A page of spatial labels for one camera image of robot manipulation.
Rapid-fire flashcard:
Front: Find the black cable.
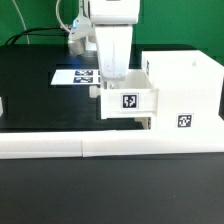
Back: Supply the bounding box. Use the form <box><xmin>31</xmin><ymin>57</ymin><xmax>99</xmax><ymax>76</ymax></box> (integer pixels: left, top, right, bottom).
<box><xmin>4</xmin><ymin>26</ymin><xmax>72</xmax><ymax>46</ymax></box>

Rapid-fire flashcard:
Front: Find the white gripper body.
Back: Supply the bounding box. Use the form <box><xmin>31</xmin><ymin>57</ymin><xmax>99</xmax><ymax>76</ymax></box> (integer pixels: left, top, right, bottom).
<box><xmin>88</xmin><ymin>0</ymin><xmax>140</xmax><ymax>81</ymax></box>

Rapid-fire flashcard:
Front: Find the white cable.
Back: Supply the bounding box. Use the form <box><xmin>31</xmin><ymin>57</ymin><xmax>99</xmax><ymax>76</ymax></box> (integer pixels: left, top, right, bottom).
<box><xmin>11</xmin><ymin>0</ymin><xmax>73</xmax><ymax>45</ymax></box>

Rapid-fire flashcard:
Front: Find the white drawer cabinet box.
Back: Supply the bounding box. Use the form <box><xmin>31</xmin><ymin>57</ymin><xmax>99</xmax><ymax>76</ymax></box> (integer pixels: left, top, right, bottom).
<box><xmin>141</xmin><ymin>50</ymin><xmax>224</xmax><ymax>130</ymax></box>

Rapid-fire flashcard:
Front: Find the white drawer tray with tag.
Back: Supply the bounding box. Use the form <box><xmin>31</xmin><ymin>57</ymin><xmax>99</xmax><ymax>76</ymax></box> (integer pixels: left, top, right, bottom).
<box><xmin>135</xmin><ymin>117</ymin><xmax>153</xmax><ymax>130</ymax></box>

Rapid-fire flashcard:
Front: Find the white front rail right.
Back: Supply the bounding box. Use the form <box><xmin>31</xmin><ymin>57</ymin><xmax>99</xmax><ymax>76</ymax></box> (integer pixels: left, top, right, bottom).
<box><xmin>82</xmin><ymin>129</ymin><xmax>224</xmax><ymax>157</ymax></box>

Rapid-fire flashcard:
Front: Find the white tag sheet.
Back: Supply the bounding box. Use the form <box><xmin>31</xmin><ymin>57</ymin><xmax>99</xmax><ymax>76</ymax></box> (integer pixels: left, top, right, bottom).
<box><xmin>51</xmin><ymin>69</ymin><xmax>100</xmax><ymax>85</ymax></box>

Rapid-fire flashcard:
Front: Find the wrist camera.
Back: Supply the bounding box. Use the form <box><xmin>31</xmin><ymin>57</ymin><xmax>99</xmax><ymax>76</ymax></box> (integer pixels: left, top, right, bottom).
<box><xmin>68</xmin><ymin>16</ymin><xmax>92</xmax><ymax>55</ymax></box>

